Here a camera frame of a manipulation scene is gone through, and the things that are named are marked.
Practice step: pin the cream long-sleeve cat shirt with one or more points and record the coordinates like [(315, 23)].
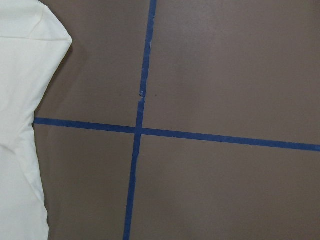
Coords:
[(33, 43)]

